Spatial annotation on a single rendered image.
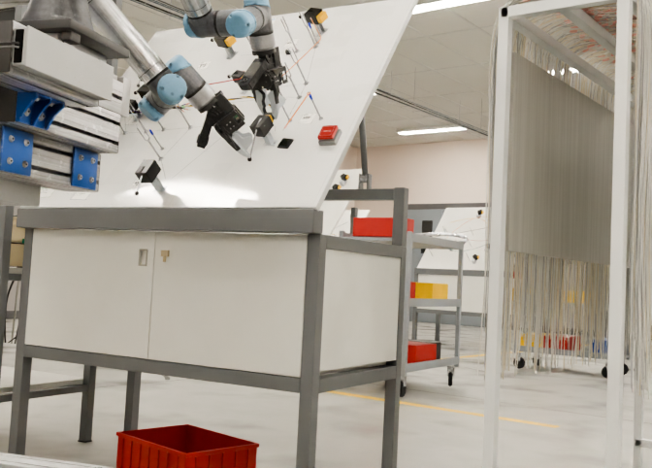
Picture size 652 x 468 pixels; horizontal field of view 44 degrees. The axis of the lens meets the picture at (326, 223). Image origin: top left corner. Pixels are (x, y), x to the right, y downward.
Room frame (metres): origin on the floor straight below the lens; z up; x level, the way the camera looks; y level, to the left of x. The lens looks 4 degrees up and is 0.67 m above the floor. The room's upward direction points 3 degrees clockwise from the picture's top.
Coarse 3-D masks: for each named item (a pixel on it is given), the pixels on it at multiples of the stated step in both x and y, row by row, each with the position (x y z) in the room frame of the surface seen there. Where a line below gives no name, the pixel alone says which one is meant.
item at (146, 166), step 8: (144, 160) 2.48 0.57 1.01; (152, 160) 2.46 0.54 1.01; (144, 168) 2.45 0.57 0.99; (152, 168) 2.46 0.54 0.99; (160, 168) 2.49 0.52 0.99; (144, 176) 2.45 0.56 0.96; (152, 176) 2.46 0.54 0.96; (152, 184) 2.51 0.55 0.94; (160, 184) 2.51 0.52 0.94; (136, 192) 2.43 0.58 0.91
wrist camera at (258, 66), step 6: (258, 60) 2.37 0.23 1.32; (264, 60) 2.35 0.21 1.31; (252, 66) 2.36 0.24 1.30; (258, 66) 2.35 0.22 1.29; (264, 66) 2.36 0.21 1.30; (246, 72) 2.36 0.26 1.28; (252, 72) 2.34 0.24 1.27; (258, 72) 2.34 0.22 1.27; (246, 78) 2.33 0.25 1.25; (252, 78) 2.33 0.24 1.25; (258, 78) 2.35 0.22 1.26; (240, 84) 2.34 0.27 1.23; (246, 84) 2.32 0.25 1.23; (252, 84) 2.33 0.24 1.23
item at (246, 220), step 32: (32, 224) 2.72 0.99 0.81; (64, 224) 2.65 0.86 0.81; (96, 224) 2.58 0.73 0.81; (128, 224) 2.51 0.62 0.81; (160, 224) 2.45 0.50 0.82; (192, 224) 2.39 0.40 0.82; (224, 224) 2.33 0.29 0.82; (256, 224) 2.27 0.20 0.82; (288, 224) 2.22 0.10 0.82; (320, 224) 2.22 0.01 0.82
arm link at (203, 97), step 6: (204, 90) 2.25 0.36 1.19; (210, 90) 2.27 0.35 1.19; (192, 96) 2.31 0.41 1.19; (198, 96) 2.25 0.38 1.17; (204, 96) 2.26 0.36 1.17; (210, 96) 2.26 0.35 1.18; (192, 102) 2.27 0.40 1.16; (198, 102) 2.26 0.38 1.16; (204, 102) 2.26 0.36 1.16; (198, 108) 2.28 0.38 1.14
